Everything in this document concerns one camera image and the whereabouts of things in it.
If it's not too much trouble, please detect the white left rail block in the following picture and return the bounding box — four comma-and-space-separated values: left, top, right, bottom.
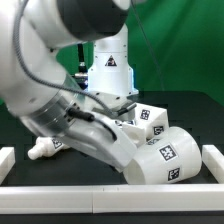
0, 147, 15, 185

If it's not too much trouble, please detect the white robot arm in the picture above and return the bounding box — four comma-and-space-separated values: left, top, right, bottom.
0, 0, 137, 171

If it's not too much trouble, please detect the white lamp shade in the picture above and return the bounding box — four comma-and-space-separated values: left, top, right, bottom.
123, 127, 202, 185

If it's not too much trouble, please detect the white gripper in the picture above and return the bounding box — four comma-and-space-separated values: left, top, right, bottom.
57, 109, 137, 172

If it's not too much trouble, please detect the white rail block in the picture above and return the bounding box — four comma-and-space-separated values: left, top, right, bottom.
202, 145, 224, 184
0, 147, 15, 185

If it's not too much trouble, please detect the white lamp bulb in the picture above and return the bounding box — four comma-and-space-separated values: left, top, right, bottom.
28, 137, 68, 160

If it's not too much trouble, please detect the white lamp base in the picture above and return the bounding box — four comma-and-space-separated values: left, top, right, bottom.
116, 103, 169, 147

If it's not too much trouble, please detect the white right rail block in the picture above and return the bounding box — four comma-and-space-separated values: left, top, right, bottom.
202, 145, 224, 184

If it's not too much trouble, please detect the black camera on stand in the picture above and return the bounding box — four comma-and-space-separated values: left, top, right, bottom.
75, 44, 88, 89

